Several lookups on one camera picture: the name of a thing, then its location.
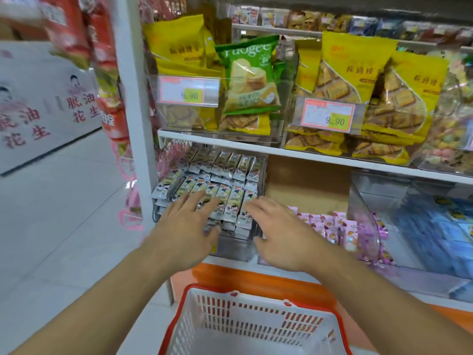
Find person's right hand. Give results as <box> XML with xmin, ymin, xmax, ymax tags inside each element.
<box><xmin>244</xmin><ymin>196</ymin><xmax>334</xmax><ymax>273</ymax></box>

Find person's left hand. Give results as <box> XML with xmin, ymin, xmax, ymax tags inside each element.
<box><xmin>142</xmin><ymin>190</ymin><xmax>222</xmax><ymax>272</ymax></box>

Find person's right forearm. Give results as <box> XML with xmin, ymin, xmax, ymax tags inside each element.
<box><xmin>310</xmin><ymin>249</ymin><xmax>473</xmax><ymax>355</ymax></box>

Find person's left forearm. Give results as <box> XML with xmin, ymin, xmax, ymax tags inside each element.
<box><xmin>10</xmin><ymin>243</ymin><xmax>194</xmax><ymax>355</ymax></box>

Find clear bin of grey packets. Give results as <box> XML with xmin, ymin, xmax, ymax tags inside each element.
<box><xmin>152</xmin><ymin>144</ymin><xmax>270</xmax><ymax>262</ymax></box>

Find rows of small grey packets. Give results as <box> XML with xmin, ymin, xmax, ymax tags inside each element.
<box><xmin>152</xmin><ymin>146</ymin><xmax>265</xmax><ymax>239</ymax></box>

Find brown cardboard sheet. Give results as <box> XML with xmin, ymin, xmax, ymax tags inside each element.
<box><xmin>266</xmin><ymin>155</ymin><xmax>352</xmax><ymax>215</ymax></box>

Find white shopping basket red rim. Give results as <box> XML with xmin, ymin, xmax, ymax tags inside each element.
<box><xmin>158</xmin><ymin>284</ymin><xmax>354</xmax><ymax>355</ymax></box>

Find pile of pink candy packets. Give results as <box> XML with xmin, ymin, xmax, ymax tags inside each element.
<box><xmin>259</xmin><ymin>206</ymin><xmax>394</xmax><ymax>266</ymax></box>

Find clear bin of pink packets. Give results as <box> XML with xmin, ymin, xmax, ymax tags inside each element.
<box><xmin>258</xmin><ymin>179</ymin><xmax>383</xmax><ymax>267</ymax></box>

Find white metal shelf board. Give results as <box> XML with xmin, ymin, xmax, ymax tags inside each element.
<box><xmin>157</xmin><ymin>129</ymin><xmax>473</xmax><ymax>186</ymax></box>

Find yellow biscuit snack bag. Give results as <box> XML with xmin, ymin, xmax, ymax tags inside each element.
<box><xmin>218</xmin><ymin>112</ymin><xmax>272</xmax><ymax>136</ymax></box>
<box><xmin>154</xmin><ymin>60</ymin><xmax>223</xmax><ymax>130</ymax></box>
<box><xmin>143</xmin><ymin>14</ymin><xmax>208</xmax><ymax>68</ymax></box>

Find red bordered price tag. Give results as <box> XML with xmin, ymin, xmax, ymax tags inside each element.
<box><xmin>300</xmin><ymin>97</ymin><xmax>356</xmax><ymax>134</ymax></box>
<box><xmin>158</xmin><ymin>75</ymin><xmax>221</xmax><ymax>108</ymax></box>

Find clear bin of blue packets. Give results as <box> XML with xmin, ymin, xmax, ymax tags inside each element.
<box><xmin>349</xmin><ymin>171</ymin><xmax>473</xmax><ymax>292</ymax></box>

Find green biscuit bag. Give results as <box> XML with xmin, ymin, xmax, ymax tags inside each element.
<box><xmin>215</xmin><ymin>35</ymin><xmax>282</xmax><ymax>116</ymax></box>

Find clear bin with green bag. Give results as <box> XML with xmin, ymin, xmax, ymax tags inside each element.
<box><xmin>149</xmin><ymin>36</ymin><xmax>298</xmax><ymax>140</ymax></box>

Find pile of blue packets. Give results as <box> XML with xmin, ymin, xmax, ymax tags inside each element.
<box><xmin>392</xmin><ymin>196</ymin><xmax>473</xmax><ymax>279</ymax></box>

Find clear bin of yellow bags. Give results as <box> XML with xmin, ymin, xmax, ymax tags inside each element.
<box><xmin>282</xmin><ymin>37</ymin><xmax>453</xmax><ymax>167</ymax></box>

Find pile of yellow biscuit bags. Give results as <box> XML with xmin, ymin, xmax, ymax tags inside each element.
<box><xmin>284</xmin><ymin>31</ymin><xmax>450</xmax><ymax>166</ymax></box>

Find strip of red snack bags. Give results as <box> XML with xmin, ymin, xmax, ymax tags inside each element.
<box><xmin>36</xmin><ymin>0</ymin><xmax>131</xmax><ymax>142</ymax></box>

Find white carton with red print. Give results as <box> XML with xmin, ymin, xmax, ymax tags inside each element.
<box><xmin>0</xmin><ymin>40</ymin><xmax>103</xmax><ymax>177</ymax></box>

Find pastel candy bag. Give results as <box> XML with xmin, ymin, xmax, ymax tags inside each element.
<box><xmin>415</xmin><ymin>51</ymin><xmax>473</xmax><ymax>173</ymax></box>

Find row of assorted snack packets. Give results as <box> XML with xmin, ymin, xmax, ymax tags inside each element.
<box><xmin>228</xmin><ymin>5</ymin><xmax>473</xmax><ymax>45</ymax></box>

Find pink wire hanging rack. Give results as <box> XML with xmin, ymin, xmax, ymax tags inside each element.
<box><xmin>110</xmin><ymin>140</ymin><xmax>145</xmax><ymax>232</ymax></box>

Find white shelf upright post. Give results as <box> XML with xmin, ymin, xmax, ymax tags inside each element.
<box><xmin>110</xmin><ymin>0</ymin><xmax>175</xmax><ymax>305</ymax></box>

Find white wire shelf board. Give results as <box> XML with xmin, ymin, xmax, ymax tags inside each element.
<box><xmin>231</xmin><ymin>23</ymin><xmax>473</xmax><ymax>53</ymax></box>

